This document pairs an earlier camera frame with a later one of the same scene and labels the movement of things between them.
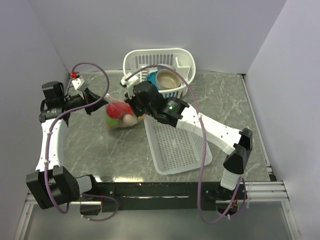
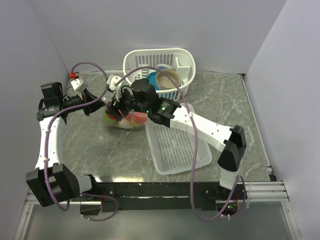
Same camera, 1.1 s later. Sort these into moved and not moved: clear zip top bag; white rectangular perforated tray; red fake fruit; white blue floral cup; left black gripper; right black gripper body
Moved: red fake fruit; clear zip top bag
Not moved: white blue floral cup; left black gripper; right black gripper body; white rectangular perforated tray
